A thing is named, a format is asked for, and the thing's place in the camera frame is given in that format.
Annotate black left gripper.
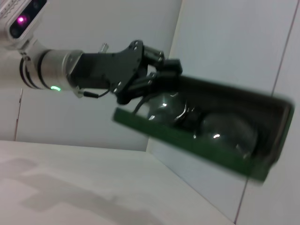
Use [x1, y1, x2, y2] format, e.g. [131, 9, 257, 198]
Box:
[67, 40, 183, 105]

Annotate green glasses case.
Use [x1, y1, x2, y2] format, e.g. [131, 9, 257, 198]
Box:
[112, 75, 295, 183]

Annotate black glasses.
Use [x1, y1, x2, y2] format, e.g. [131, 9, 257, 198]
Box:
[133, 92, 258, 160]

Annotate thin black cable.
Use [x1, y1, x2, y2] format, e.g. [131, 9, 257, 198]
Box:
[96, 88, 111, 99]

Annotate silver cable connector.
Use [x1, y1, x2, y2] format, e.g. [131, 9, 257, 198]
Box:
[74, 85, 98, 99]

